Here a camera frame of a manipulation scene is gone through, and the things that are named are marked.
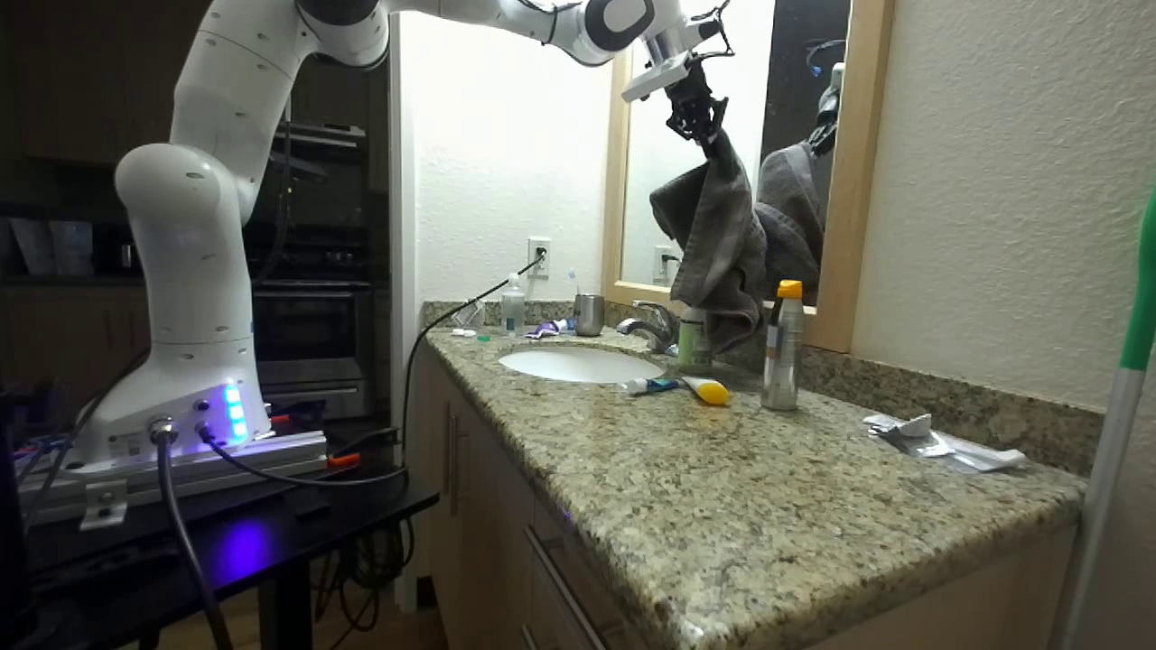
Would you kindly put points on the dark shelving unit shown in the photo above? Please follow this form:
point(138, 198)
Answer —
point(111, 66)

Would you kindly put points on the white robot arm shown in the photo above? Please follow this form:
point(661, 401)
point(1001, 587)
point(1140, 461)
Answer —
point(191, 190)

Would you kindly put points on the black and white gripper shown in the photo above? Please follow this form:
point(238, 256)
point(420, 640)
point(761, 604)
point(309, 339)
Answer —
point(678, 52)

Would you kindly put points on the green and white mop handle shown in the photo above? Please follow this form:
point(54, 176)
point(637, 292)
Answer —
point(1114, 432)

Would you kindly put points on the yellow small object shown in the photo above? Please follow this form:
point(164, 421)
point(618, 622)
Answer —
point(708, 391)

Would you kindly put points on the wooden vanity cabinet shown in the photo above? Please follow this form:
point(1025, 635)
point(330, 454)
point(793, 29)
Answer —
point(584, 517)

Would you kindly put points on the grey towel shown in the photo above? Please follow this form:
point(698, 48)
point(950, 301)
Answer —
point(712, 220)

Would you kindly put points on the crumpled white paper wrapper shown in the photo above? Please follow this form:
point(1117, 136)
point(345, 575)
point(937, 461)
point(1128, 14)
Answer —
point(917, 437)

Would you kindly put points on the black robot table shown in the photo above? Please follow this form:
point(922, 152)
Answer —
point(100, 588)

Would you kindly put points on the white oval sink basin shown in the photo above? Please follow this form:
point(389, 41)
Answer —
point(579, 365)

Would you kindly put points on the wood framed mirror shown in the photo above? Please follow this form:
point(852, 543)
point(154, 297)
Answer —
point(832, 320)

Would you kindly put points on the chrome faucet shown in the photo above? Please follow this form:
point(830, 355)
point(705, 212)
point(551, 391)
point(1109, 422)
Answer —
point(656, 324)

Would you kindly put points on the green white toothpaste tube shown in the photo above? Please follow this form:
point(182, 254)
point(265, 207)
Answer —
point(644, 387)

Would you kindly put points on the clear bottle orange cap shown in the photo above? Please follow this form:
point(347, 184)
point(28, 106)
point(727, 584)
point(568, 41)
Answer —
point(783, 348)

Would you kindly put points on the clear solution bottle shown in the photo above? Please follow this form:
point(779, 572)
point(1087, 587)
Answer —
point(512, 303)

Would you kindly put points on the metal cup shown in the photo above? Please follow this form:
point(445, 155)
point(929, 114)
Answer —
point(585, 316)

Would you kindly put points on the white wall outlet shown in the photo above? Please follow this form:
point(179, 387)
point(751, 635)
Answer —
point(538, 256)

